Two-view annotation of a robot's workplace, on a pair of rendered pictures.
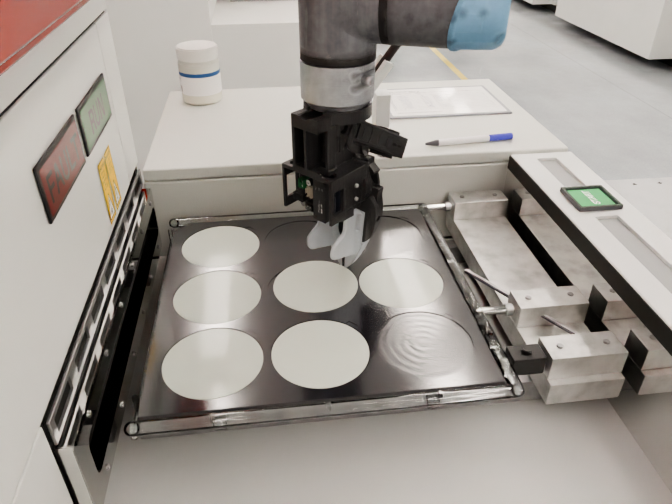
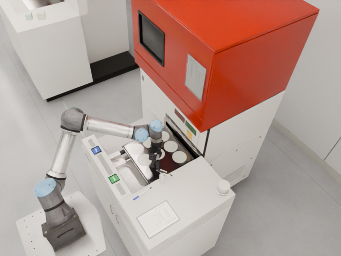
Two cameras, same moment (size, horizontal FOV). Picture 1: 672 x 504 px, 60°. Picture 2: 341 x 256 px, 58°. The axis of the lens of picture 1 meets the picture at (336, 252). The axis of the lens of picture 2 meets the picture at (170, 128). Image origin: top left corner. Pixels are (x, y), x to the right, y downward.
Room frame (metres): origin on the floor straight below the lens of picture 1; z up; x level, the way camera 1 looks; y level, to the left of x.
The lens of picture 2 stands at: (1.68, -0.51, 2.64)
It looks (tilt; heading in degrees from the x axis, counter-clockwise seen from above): 50 degrees down; 151
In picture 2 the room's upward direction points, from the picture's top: 3 degrees clockwise
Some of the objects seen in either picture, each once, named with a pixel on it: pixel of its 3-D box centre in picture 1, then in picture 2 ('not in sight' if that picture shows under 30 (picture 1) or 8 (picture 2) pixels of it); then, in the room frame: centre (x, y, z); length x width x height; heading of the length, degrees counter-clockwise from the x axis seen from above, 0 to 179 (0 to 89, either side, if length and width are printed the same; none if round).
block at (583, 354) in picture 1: (580, 353); (114, 156); (0.44, -0.25, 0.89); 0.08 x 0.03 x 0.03; 97
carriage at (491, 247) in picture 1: (516, 286); (125, 174); (0.60, -0.23, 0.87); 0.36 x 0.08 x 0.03; 7
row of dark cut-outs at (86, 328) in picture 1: (107, 267); (182, 133); (0.51, 0.24, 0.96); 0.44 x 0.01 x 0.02; 7
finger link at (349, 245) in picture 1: (345, 244); not in sight; (0.57, -0.01, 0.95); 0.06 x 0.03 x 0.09; 139
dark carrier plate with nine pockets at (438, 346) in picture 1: (310, 290); (158, 153); (0.55, 0.03, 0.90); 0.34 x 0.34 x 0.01; 7
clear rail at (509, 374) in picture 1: (459, 279); (135, 164); (0.57, -0.15, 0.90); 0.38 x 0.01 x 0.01; 7
